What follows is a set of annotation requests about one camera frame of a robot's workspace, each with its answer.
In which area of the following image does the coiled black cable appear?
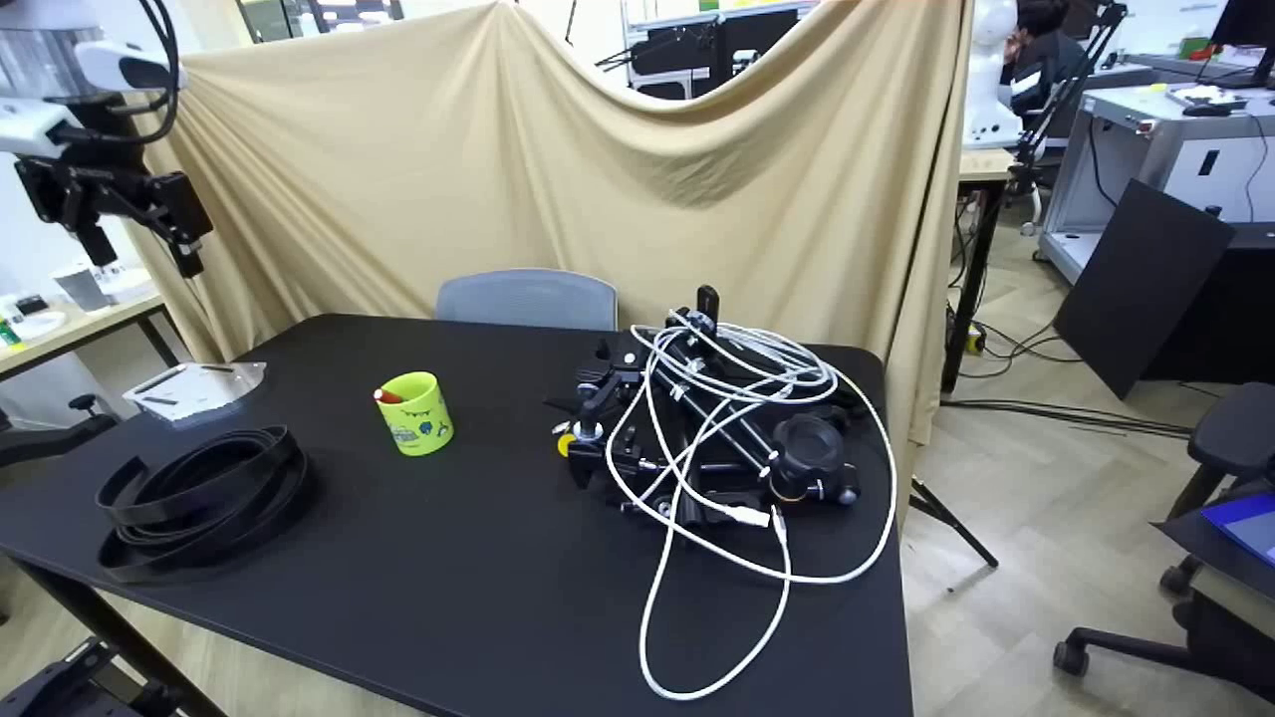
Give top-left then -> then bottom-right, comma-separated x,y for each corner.
97,423 -> 321,581

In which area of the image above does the grey workbench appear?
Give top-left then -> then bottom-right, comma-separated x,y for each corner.
1037,85 -> 1275,282

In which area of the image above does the black office chair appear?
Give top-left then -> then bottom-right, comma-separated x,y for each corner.
1053,383 -> 1275,699

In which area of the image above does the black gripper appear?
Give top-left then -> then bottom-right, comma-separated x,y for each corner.
15,156 -> 212,277

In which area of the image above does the lime green mug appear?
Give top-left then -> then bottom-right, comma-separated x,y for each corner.
373,370 -> 456,459

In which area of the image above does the clear plastic bag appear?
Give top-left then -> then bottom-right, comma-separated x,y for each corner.
127,362 -> 267,426

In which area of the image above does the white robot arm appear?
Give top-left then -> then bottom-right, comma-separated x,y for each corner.
0,0 -> 212,277

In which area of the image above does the black equipment pile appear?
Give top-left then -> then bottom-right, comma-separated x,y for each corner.
552,286 -> 866,524

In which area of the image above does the beige backdrop cloth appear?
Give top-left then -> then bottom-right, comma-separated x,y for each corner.
137,0 -> 973,451

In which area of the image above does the white cable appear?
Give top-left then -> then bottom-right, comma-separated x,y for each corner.
603,309 -> 904,706

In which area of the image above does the grey chair backrest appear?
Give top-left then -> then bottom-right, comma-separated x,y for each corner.
438,269 -> 619,329

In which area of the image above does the black panel board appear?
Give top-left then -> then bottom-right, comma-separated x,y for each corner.
1053,179 -> 1231,394

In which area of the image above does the wooden side desk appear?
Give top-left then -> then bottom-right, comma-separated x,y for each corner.
942,150 -> 1015,394

